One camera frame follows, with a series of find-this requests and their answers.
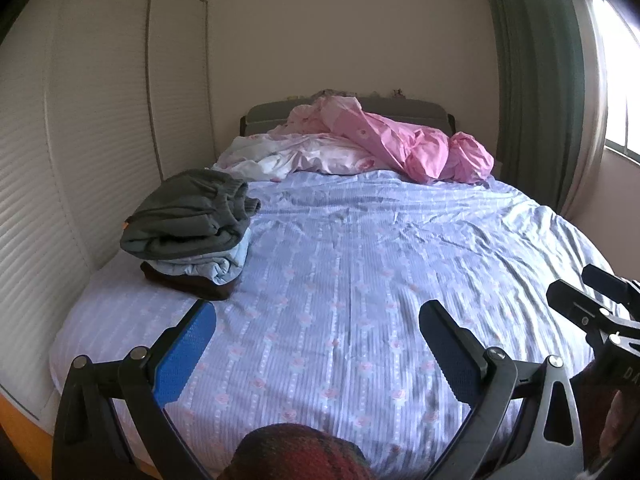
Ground grey pants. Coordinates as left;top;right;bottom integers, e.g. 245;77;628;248
119;169;262;262

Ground grey headboard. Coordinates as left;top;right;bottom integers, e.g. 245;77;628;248
239;100;456;138

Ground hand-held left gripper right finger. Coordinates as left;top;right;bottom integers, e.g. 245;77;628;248
419;300;586;480

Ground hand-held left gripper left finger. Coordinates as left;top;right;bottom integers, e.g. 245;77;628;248
51;300;217;480

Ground light blue folded cloth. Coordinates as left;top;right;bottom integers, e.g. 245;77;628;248
145;227;251;283

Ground pink quilt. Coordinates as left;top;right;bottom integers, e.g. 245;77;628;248
270;95;495;184

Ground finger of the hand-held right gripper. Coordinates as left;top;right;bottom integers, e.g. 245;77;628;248
546;280;608;343
581;263;640;306

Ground white louvered closet door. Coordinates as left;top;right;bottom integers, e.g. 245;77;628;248
147;0;221;181
0;0;163;421

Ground person's right hand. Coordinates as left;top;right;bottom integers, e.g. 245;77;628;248
600;395;640;473

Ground window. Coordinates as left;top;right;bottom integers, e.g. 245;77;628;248
575;0;640;156

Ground striped floral bed sheet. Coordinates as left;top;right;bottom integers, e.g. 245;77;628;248
50;167;631;480

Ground green curtain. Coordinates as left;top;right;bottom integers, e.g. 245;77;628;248
481;0;608;218

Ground brown folded cloth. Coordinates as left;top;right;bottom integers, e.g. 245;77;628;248
140;261;238;302

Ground person's right forearm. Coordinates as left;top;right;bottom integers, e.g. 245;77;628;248
570;359;618;466

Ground light pink floral pillow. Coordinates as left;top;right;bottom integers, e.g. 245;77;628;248
212;132;401;182

